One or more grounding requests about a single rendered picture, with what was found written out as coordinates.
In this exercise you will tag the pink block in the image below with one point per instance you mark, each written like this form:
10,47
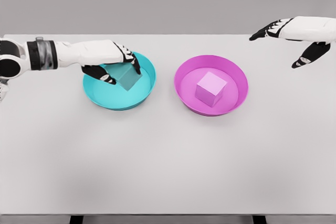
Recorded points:
210,89

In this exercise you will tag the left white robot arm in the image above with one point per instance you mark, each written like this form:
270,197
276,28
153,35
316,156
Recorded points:
39,54

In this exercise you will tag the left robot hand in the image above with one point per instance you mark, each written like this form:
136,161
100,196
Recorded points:
105,52

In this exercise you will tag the cyan plate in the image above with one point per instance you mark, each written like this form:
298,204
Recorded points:
136,93

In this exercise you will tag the pink plate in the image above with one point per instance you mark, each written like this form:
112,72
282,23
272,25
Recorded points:
236,82

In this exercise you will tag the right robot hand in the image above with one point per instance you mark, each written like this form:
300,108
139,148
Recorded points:
302,28

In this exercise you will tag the cyan block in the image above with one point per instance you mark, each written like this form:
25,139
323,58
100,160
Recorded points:
126,77

